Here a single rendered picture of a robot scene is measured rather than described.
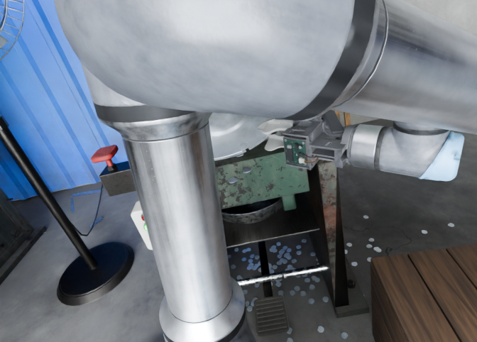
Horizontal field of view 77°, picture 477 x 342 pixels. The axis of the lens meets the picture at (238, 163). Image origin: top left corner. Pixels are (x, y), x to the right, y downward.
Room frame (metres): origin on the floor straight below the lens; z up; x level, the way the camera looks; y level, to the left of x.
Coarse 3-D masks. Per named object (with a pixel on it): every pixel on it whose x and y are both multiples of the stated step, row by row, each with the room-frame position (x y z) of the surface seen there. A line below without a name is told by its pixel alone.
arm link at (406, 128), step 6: (396, 126) 0.39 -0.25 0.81; (402, 126) 0.38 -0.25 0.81; (408, 126) 0.37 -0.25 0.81; (414, 126) 0.37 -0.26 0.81; (420, 126) 0.36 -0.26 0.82; (426, 126) 0.36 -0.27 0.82; (402, 132) 0.38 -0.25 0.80; (408, 132) 0.37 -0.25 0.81; (414, 132) 0.37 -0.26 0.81; (420, 132) 0.36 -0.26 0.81; (426, 132) 0.36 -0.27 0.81; (432, 132) 0.35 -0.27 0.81; (438, 132) 0.35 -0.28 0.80; (444, 132) 0.35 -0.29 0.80
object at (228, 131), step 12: (216, 120) 0.68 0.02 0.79; (228, 120) 0.66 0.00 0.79; (240, 120) 0.65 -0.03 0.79; (252, 120) 0.65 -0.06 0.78; (264, 120) 0.63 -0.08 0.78; (216, 132) 0.63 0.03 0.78; (228, 132) 0.63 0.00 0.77; (240, 132) 0.62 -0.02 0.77; (252, 132) 0.61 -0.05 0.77; (216, 144) 0.60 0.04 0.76; (228, 144) 0.59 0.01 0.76; (240, 144) 0.58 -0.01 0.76; (252, 144) 0.57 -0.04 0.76; (216, 156) 0.56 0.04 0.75; (228, 156) 0.55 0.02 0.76
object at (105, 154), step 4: (100, 148) 0.79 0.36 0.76; (104, 148) 0.78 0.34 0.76; (108, 148) 0.77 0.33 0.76; (112, 148) 0.77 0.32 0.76; (116, 148) 0.77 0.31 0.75; (96, 152) 0.77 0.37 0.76; (100, 152) 0.76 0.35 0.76; (104, 152) 0.76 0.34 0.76; (108, 152) 0.75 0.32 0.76; (112, 152) 0.75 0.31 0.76; (116, 152) 0.77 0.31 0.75; (92, 156) 0.75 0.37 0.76; (96, 156) 0.74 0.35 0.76; (100, 156) 0.73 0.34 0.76; (104, 156) 0.73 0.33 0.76; (108, 156) 0.73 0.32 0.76; (112, 156) 0.74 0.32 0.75; (92, 160) 0.73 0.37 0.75; (96, 160) 0.73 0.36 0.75; (100, 160) 0.73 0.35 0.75; (104, 160) 0.73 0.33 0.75; (108, 160) 0.76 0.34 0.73; (108, 164) 0.76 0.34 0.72; (112, 164) 0.76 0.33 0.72
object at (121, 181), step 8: (104, 168) 0.78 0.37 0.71; (112, 168) 0.75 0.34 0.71; (120, 168) 0.75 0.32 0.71; (128, 168) 0.74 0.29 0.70; (104, 176) 0.74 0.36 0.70; (112, 176) 0.73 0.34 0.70; (120, 176) 0.73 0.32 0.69; (128, 176) 0.73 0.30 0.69; (104, 184) 0.74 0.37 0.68; (112, 184) 0.73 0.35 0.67; (120, 184) 0.73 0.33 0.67; (128, 184) 0.73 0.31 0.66; (112, 192) 0.74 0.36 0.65; (120, 192) 0.73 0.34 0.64
